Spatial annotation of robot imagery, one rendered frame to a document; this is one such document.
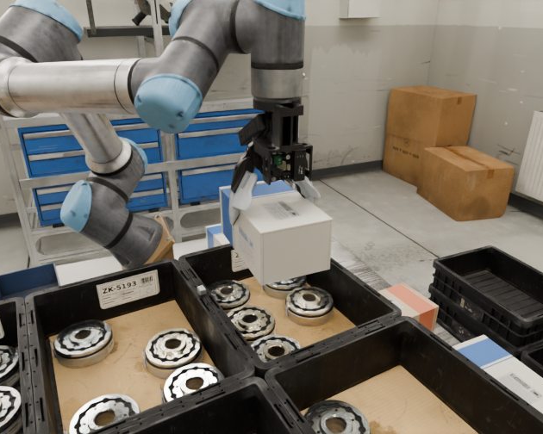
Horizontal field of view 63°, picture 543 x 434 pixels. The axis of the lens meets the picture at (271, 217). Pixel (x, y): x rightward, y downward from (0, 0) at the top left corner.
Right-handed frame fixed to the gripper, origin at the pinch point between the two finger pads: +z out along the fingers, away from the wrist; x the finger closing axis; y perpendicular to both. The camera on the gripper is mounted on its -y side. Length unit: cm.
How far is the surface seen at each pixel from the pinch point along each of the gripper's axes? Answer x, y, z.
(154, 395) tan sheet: -23.2, 3.9, 27.8
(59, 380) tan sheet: -38.0, -6.3, 27.8
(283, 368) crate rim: -4.9, 16.2, 17.8
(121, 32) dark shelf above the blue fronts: 0, -197, -21
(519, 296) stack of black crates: 108, -24, 62
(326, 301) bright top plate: 14.8, -4.6, 24.9
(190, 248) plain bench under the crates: 0, -68, 41
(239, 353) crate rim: -10.1, 10.5, 17.8
